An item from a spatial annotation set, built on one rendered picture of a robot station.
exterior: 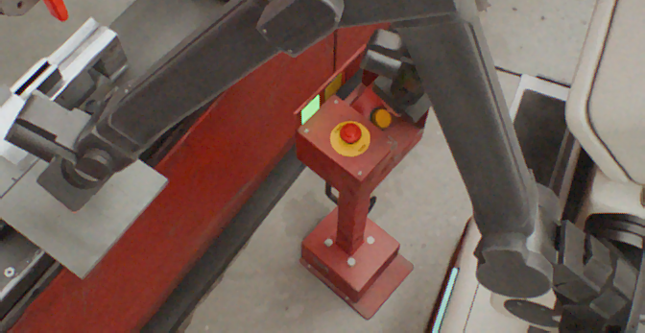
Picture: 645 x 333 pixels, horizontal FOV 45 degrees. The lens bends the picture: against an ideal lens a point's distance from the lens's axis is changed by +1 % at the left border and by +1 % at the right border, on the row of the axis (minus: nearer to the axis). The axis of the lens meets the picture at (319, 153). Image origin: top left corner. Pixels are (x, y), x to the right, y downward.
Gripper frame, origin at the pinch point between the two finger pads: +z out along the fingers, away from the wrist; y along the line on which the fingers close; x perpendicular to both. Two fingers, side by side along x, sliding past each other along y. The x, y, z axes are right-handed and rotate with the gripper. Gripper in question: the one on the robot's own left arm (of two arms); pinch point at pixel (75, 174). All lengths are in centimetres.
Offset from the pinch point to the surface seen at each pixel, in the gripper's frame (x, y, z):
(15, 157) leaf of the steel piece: -7.6, 2.4, 8.3
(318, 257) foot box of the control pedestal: 60, -35, 71
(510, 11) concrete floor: 67, -142, 81
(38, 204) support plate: -0.7, 5.8, 4.5
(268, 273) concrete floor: 57, -27, 87
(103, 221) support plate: 7.1, 2.5, 0.0
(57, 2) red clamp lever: -16.9, -14.1, -8.5
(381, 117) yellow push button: 35, -48, 15
